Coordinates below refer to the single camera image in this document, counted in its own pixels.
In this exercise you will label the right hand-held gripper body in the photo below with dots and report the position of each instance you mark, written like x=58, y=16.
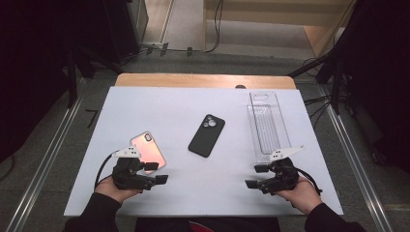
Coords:
x=283, y=177

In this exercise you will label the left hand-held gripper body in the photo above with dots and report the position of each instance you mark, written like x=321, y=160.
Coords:
x=129, y=174

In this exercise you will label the shiny pink phone case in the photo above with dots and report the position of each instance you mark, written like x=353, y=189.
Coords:
x=151, y=149

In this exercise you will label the clear plastic tray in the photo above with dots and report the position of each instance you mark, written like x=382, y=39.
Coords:
x=267, y=125

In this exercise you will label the black phone case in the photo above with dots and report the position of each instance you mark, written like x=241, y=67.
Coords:
x=206, y=135

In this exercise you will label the person's right hand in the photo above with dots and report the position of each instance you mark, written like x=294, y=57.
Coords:
x=303, y=196

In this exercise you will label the person's left hand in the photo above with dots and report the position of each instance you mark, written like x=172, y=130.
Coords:
x=108, y=191

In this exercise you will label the white board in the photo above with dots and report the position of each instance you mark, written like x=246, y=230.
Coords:
x=180, y=187

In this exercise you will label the small dark round object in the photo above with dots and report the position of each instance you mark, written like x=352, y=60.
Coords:
x=240, y=86

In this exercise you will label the wooden table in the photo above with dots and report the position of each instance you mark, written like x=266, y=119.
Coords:
x=193, y=80

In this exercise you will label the black metal stand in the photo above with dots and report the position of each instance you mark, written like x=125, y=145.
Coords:
x=335, y=74
x=72, y=80

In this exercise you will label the black curtain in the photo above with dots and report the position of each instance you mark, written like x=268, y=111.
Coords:
x=383, y=80
x=29, y=64

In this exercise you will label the dark cabinet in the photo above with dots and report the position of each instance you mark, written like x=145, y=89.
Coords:
x=125, y=29

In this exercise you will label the light wooden bench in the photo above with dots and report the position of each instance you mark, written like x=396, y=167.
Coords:
x=274, y=13

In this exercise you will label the metal floor rail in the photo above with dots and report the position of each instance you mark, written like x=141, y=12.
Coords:
x=357, y=167
x=42, y=174

